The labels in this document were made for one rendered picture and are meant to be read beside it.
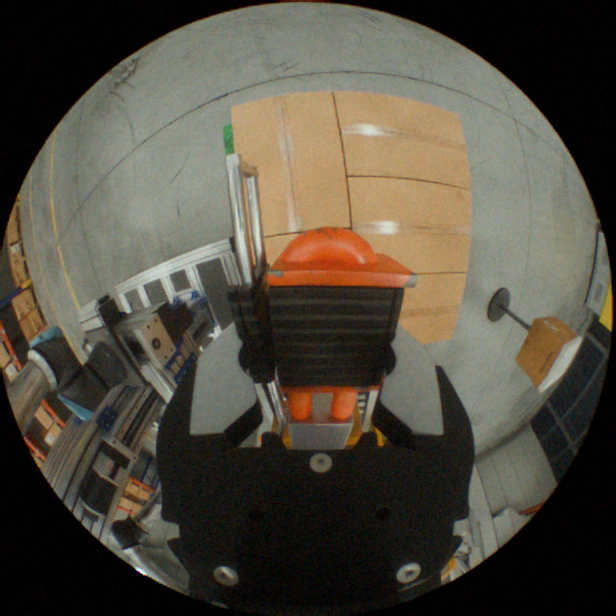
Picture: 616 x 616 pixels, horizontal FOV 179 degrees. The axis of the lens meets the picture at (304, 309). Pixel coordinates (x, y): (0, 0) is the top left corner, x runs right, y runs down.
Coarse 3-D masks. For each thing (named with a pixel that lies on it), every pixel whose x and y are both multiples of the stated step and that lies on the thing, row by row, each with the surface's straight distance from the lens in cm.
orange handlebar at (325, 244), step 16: (304, 240) 10; (320, 240) 10; (336, 240) 10; (352, 240) 10; (288, 256) 10; (304, 256) 10; (320, 256) 10; (336, 256) 10; (352, 256) 10; (368, 256) 11; (288, 400) 18; (304, 400) 17; (336, 400) 18; (352, 400) 17; (304, 416) 19; (336, 416) 19
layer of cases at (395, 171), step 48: (288, 96) 91; (336, 96) 92; (384, 96) 98; (240, 144) 85; (288, 144) 80; (336, 144) 81; (384, 144) 86; (432, 144) 97; (288, 192) 76; (336, 192) 76; (384, 192) 81; (432, 192) 91; (288, 240) 76; (384, 240) 81; (432, 240) 91; (432, 288) 98; (432, 336) 114
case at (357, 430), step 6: (282, 402) 101; (288, 408) 99; (354, 408) 96; (354, 414) 94; (276, 420) 96; (354, 420) 93; (360, 420) 93; (276, 426) 94; (354, 426) 91; (360, 426) 91; (276, 432) 93; (288, 432) 92; (354, 432) 90; (360, 432) 90
